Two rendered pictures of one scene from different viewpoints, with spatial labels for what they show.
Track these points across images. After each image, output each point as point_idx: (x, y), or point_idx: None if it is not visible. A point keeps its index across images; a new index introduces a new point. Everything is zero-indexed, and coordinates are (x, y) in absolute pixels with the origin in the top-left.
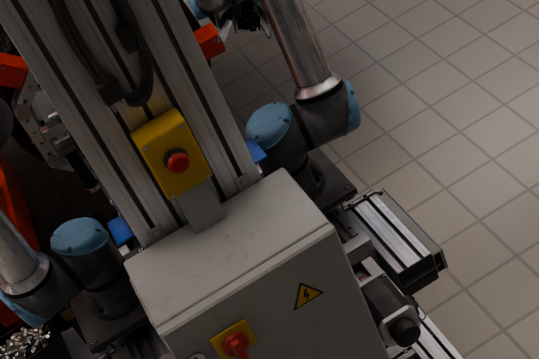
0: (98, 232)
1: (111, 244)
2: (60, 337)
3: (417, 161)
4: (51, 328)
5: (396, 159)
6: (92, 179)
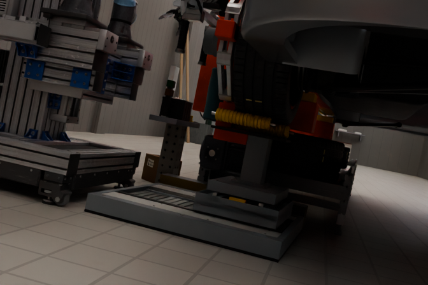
0: None
1: (115, 6)
2: (174, 112)
3: (130, 256)
4: (174, 101)
5: (155, 258)
6: (200, 56)
